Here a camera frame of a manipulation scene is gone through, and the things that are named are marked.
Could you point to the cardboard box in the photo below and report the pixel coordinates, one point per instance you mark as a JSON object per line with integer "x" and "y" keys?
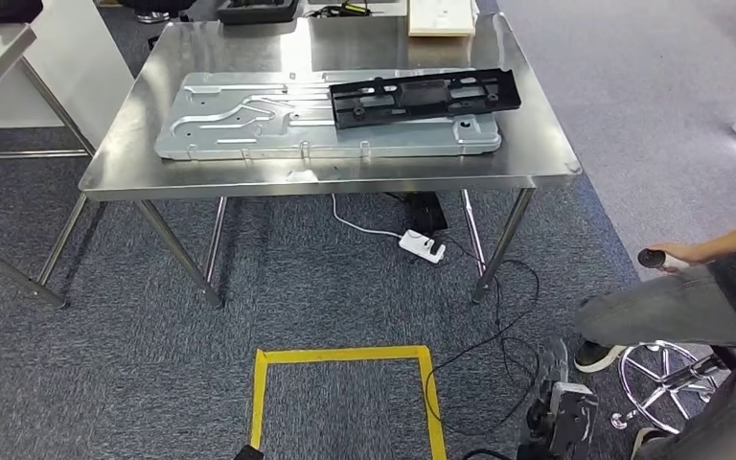
{"x": 476, "y": 19}

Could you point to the person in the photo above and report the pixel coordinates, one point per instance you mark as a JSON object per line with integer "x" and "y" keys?
{"x": 673, "y": 311}

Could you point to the chrome swivel stool base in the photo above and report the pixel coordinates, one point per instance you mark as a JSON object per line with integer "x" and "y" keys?
{"x": 666, "y": 381}

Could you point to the white power strip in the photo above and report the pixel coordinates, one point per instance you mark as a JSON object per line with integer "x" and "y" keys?
{"x": 420, "y": 246}

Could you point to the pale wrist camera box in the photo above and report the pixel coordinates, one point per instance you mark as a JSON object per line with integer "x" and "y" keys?
{"x": 571, "y": 413}

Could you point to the stainless steel workbench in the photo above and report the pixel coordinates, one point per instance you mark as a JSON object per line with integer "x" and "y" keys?
{"x": 533, "y": 146}

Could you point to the silver stamped metal panel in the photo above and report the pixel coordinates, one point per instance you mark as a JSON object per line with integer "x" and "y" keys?
{"x": 247, "y": 136}

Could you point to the black flat box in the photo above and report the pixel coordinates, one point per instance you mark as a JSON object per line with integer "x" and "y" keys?
{"x": 0, "y": 9}

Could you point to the person's hand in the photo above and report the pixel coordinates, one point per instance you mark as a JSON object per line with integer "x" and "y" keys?
{"x": 682, "y": 257}

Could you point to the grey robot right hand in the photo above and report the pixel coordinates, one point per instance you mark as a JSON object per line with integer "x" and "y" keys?
{"x": 552, "y": 365}

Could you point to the black office chair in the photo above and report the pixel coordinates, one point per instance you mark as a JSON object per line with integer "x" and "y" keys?
{"x": 152, "y": 9}

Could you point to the black tool case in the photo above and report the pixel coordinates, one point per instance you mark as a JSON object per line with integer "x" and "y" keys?
{"x": 257, "y": 11}

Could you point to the black left camera mount bracket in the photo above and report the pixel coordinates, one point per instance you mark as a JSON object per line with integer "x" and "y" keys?
{"x": 248, "y": 453}

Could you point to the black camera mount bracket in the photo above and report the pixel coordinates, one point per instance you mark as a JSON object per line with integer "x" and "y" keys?
{"x": 248, "y": 453}
{"x": 533, "y": 438}

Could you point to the black plastic car part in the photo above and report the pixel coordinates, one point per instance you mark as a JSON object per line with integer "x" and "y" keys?
{"x": 419, "y": 95}

